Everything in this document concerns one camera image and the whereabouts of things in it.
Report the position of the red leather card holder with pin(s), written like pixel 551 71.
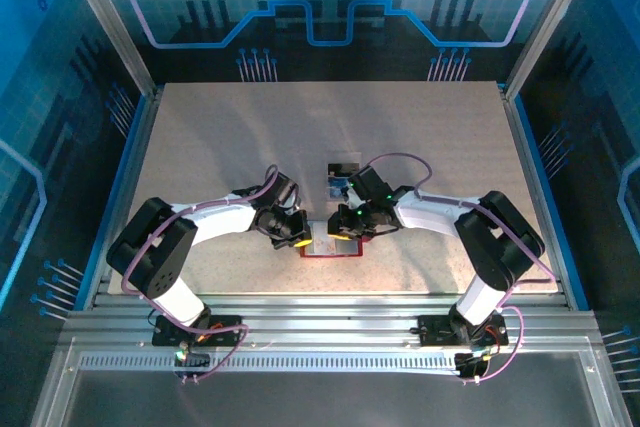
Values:
pixel 330 247

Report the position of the blue picture card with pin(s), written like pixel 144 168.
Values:
pixel 337 186

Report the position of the black card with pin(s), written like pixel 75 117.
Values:
pixel 344 168

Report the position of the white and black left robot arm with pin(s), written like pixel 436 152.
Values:
pixel 220 221

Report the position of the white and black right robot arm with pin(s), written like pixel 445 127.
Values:
pixel 425 212

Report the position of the clear acrylic card stand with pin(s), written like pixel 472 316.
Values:
pixel 345 156

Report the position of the aluminium extrusion mounting rails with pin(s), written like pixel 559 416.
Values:
pixel 325 322

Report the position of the small black connector box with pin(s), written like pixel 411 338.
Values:
pixel 197 359
pixel 470 367

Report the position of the grey metal panel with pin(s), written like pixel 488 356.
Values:
pixel 325 402

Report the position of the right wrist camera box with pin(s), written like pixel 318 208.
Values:
pixel 370 184

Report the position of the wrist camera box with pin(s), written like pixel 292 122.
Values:
pixel 370 184
pixel 283 187

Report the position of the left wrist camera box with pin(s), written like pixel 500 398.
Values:
pixel 283 187

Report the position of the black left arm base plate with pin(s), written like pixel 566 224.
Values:
pixel 225 332

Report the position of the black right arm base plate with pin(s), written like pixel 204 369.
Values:
pixel 435 329

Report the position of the aluminium table side rail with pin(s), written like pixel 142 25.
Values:
pixel 524 147
pixel 140 147

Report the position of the aluminium frame post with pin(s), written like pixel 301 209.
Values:
pixel 109 22
pixel 551 22

